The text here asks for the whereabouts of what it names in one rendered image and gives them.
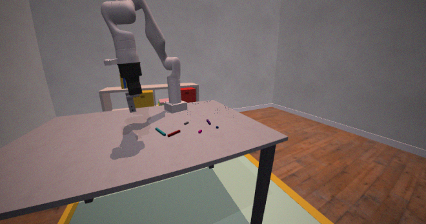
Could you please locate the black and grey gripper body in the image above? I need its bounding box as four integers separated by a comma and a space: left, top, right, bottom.
104, 48, 142, 96

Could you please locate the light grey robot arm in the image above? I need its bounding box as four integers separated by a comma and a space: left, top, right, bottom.
101, 0, 181, 104

